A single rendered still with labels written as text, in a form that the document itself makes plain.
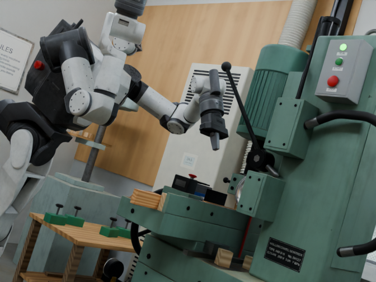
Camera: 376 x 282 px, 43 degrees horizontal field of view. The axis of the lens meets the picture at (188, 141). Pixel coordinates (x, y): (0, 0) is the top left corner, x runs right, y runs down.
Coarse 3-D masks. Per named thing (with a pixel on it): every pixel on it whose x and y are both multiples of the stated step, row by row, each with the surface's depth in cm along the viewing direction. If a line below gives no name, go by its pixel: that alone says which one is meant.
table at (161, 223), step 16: (128, 208) 142; (144, 208) 137; (144, 224) 135; (160, 224) 130; (176, 224) 134; (192, 224) 138; (208, 224) 142; (192, 240) 139; (208, 240) 143; (224, 240) 148; (240, 240) 153; (256, 240) 159
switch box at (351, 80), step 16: (336, 48) 128; (352, 48) 124; (368, 48) 125; (352, 64) 123; (368, 64) 126; (320, 80) 129; (352, 80) 122; (320, 96) 129; (336, 96) 124; (352, 96) 123
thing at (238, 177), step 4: (232, 176) 160; (236, 176) 158; (240, 176) 157; (244, 176) 156; (232, 180) 159; (236, 180) 158; (240, 180) 157; (232, 184) 159; (236, 184) 158; (228, 188) 159; (232, 188) 158; (228, 192) 159; (232, 192) 158
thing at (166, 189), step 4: (164, 188) 168; (168, 188) 167; (172, 188) 166; (164, 192) 167; (172, 192) 165; (176, 192) 163; (180, 192) 162; (184, 192) 161; (188, 196) 159; (192, 196) 160; (196, 196) 162
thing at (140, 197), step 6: (138, 192) 128; (144, 192) 129; (150, 192) 131; (132, 198) 129; (138, 198) 128; (144, 198) 130; (150, 198) 131; (156, 198) 132; (138, 204) 129; (144, 204) 130; (150, 204) 131; (156, 204) 133
